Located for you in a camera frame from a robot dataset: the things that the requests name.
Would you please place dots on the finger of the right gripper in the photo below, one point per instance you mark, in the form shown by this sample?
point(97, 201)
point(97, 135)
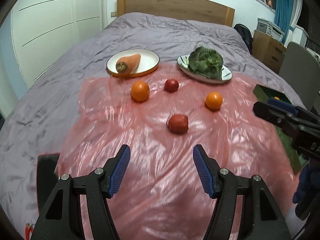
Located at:
point(287, 107)
point(275, 116)

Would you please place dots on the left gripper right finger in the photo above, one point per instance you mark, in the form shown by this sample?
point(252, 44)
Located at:
point(260, 216)

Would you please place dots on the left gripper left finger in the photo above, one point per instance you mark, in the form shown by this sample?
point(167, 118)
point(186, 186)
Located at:
point(61, 217)

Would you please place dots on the green rectangular tray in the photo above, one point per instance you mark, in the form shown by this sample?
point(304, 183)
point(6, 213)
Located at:
point(264, 94)

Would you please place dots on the grey office chair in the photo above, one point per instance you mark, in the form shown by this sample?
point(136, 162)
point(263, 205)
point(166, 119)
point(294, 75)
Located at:
point(300, 69)

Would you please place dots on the wooden nightstand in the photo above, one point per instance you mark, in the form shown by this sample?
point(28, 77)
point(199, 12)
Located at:
point(268, 50)

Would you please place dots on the black backpack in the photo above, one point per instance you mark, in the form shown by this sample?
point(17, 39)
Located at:
point(246, 35)

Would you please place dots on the white storage box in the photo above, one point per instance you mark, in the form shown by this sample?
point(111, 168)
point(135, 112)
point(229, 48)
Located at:
point(270, 29)

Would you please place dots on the green leafy vegetable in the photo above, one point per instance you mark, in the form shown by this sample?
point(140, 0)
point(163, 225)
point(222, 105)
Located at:
point(206, 62)

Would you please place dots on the right blue curtain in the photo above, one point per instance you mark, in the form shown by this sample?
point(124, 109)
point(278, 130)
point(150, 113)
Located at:
point(282, 19)

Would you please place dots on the white striped plate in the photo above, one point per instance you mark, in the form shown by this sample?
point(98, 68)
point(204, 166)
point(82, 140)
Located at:
point(183, 62)

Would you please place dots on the small red tomato back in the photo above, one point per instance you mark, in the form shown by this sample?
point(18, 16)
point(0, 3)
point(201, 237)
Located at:
point(171, 85)

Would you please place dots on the pink plastic sheet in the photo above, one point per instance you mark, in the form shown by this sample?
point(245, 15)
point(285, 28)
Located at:
point(161, 196)

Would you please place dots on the wooden headboard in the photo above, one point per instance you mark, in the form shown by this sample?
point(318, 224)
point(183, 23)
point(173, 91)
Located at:
point(196, 10)

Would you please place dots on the orange rimmed white plate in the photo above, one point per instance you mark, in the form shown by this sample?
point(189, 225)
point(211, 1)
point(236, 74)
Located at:
point(148, 63)

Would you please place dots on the orange carrot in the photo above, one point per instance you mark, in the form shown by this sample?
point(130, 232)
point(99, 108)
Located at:
point(127, 64)

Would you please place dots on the white wardrobe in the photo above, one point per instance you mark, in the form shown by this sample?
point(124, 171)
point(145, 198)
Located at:
point(43, 30)

